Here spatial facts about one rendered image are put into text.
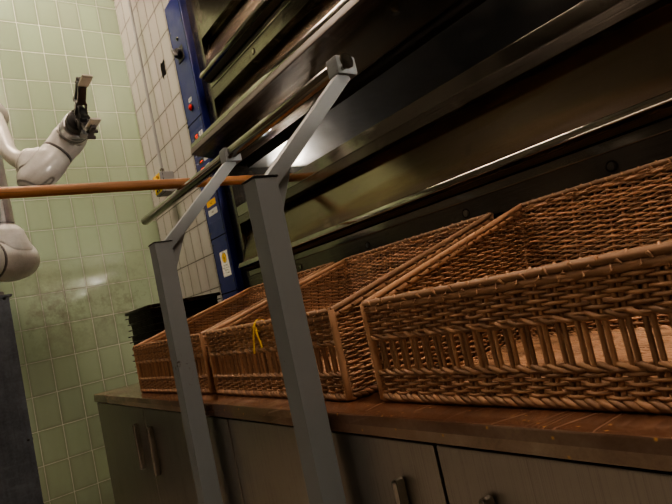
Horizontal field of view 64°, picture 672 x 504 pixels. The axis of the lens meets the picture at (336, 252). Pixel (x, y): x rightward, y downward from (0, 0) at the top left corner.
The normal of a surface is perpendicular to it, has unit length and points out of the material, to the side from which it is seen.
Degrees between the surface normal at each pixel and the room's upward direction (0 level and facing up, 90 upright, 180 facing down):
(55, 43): 90
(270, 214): 90
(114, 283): 90
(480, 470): 90
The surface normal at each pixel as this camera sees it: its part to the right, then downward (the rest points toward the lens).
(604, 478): -0.79, 0.12
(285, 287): 0.58, -0.19
